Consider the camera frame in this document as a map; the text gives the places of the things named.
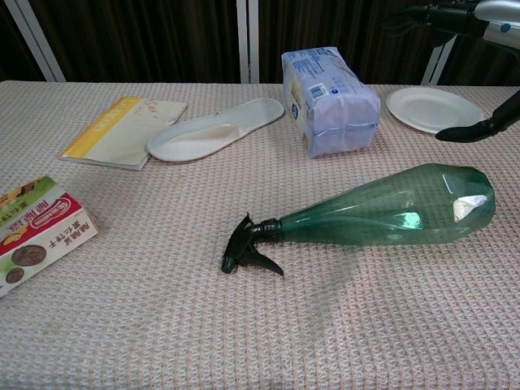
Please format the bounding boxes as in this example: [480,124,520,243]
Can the white upright frame post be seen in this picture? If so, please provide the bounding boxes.
[236,0,261,85]

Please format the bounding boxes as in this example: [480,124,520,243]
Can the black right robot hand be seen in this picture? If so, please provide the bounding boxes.
[381,2,520,143]

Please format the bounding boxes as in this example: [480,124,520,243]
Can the white paper plate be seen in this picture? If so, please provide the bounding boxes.
[385,86,486,135]

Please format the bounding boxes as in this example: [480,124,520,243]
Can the white disposable slipper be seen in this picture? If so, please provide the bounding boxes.
[145,97,285,163]

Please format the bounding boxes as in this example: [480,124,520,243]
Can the blue tissue paper pack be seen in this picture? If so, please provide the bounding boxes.
[281,45,382,159]

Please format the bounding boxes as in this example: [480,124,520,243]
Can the dark brown curtain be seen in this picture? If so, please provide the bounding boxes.
[0,0,520,87]

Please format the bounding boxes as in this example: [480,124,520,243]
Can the white slanted frame post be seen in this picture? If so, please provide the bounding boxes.
[2,0,67,83]
[420,34,461,87]

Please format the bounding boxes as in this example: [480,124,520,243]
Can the beige woven tablecloth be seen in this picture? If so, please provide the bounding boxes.
[0,80,520,390]

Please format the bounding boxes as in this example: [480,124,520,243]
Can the yellow and white book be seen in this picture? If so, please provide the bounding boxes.
[58,95,189,172]

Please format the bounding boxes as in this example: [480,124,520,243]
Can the red and green cookie box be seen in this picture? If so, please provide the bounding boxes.
[0,175,99,299]

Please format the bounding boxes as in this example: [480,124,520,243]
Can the green plastic spray bottle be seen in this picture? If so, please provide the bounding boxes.
[221,162,497,277]

